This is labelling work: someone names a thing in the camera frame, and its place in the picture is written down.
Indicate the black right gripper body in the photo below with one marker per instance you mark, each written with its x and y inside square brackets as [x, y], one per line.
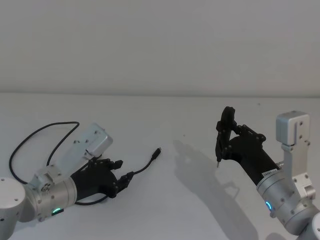
[250, 157]

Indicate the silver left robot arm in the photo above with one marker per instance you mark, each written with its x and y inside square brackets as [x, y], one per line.
[62, 190]

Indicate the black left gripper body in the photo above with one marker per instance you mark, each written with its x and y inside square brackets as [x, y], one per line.
[97, 181]

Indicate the black pen-shaped tool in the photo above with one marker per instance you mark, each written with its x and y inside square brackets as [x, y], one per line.
[218, 150]

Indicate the white table cloth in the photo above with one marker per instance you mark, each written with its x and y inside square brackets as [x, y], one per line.
[160, 205]

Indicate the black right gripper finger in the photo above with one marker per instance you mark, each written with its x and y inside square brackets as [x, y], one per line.
[228, 117]
[250, 132]

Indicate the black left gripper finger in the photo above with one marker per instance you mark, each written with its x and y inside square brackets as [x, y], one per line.
[125, 180]
[110, 163]

